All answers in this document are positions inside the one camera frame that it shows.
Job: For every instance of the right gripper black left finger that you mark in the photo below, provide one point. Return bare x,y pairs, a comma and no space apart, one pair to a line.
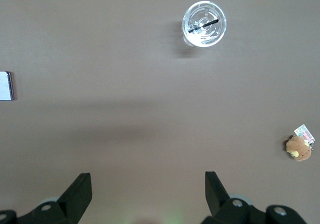
72,201

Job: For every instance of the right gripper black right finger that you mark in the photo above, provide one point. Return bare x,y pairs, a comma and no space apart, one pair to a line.
220,204

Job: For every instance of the brown plush toy with tag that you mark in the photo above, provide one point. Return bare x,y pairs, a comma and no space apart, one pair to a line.
298,149

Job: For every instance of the clear plastic lidded cup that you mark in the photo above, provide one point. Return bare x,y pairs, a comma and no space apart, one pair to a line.
200,34

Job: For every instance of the black drinking straw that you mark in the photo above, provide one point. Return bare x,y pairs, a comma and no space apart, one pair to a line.
203,25

